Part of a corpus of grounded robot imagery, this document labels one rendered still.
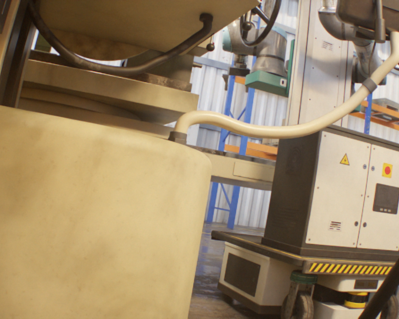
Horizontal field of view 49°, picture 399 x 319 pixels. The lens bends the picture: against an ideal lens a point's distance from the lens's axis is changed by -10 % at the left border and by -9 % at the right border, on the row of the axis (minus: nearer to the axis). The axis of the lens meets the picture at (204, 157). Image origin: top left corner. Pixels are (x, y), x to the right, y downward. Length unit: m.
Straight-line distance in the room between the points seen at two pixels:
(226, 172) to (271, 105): 8.00
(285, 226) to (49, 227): 1.19
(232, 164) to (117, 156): 1.53
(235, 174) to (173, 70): 0.63
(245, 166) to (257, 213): 7.70
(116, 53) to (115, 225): 1.14
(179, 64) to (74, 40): 0.57
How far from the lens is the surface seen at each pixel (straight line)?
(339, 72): 2.47
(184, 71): 2.29
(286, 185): 1.98
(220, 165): 2.43
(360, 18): 1.43
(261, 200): 10.18
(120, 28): 1.83
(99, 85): 2.12
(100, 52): 1.99
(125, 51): 2.01
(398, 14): 1.49
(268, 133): 1.28
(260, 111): 10.25
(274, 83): 2.36
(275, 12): 1.84
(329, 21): 2.09
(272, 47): 2.41
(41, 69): 2.12
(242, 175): 2.47
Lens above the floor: 0.49
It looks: 5 degrees up
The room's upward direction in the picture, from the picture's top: 9 degrees clockwise
